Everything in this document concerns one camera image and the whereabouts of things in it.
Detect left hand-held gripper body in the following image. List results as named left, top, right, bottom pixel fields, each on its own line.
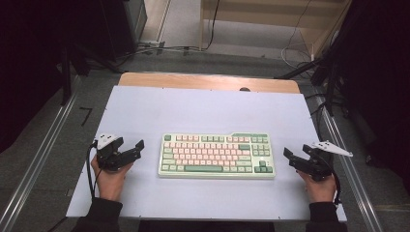
left=94, top=132, right=131, bottom=172

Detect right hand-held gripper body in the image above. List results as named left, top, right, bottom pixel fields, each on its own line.
left=302, top=140, right=354, bottom=182

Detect green and cream keyboard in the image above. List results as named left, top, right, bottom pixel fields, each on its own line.
left=157, top=131, right=277, bottom=180

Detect person's right hand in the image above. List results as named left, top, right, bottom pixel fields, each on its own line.
left=296, top=169, right=337, bottom=204

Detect person's left hand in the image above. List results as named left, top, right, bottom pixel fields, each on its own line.
left=91, top=155, right=134, bottom=203

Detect white table cover sheet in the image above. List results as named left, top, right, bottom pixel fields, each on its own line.
left=65, top=84, right=348, bottom=222

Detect wooden table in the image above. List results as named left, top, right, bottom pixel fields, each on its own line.
left=117, top=72, right=302, bottom=95

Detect dark cabinet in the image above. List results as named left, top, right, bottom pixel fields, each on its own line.
left=98, top=0, right=149, bottom=63

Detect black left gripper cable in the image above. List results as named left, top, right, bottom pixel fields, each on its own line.
left=85, top=141, right=103, bottom=199

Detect aluminium floor rail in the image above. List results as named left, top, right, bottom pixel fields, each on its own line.
left=313, top=95, right=385, bottom=232
left=0, top=75, right=81, bottom=232

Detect black floor cables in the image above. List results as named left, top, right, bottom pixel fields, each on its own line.
left=115, top=41, right=202, bottom=67

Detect white floor cable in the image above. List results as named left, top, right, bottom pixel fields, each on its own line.
left=279, top=30, right=316, bottom=72

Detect light wooden shelf frame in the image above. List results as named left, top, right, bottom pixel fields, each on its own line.
left=198, top=0, right=353, bottom=62

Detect black hanging cable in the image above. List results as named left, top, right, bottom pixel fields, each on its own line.
left=203, top=0, right=221, bottom=51

